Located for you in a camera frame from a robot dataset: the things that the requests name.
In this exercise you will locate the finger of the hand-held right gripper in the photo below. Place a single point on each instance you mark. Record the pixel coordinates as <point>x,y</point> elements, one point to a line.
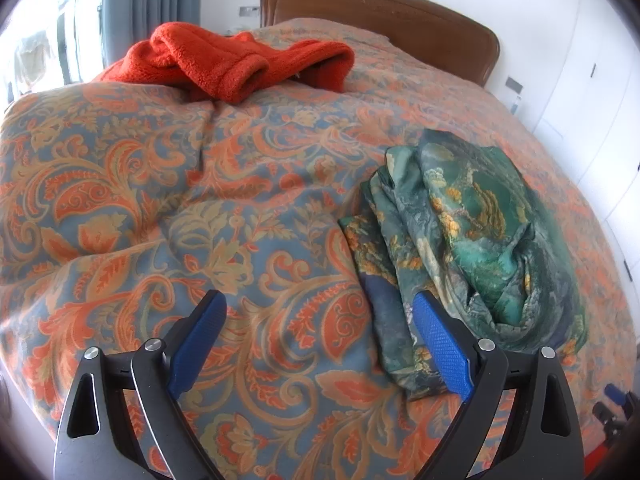
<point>614,394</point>

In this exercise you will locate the white wardrobe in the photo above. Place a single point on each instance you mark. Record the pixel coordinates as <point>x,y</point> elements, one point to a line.
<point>585,85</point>

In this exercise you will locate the paisley bedspread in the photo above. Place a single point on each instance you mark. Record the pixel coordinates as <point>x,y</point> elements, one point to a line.
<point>200,200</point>

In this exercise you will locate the grey-blue curtain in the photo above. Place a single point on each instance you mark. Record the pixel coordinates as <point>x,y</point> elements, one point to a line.
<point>150,10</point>

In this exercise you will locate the brown wooden headboard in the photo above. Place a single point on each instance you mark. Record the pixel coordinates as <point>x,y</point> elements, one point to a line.
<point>380,12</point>

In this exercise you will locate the wall switch plate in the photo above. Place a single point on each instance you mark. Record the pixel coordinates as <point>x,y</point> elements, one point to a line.
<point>513,83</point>

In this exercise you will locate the wall socket plate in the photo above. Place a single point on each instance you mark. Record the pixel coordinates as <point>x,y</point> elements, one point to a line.
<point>249,10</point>

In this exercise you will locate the orange fleece garment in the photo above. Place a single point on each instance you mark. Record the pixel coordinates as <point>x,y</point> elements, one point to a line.
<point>225,62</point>

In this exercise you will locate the window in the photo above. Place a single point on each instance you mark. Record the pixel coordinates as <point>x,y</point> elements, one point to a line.
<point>45,50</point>

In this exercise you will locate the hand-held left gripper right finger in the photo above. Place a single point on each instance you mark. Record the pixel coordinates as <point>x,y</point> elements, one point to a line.
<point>442,347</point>

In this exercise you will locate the green printed silk garment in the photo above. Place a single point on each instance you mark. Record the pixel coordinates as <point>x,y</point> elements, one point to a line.
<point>465,245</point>

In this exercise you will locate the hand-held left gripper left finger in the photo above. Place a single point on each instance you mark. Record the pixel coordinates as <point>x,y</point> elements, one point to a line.
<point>202,330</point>

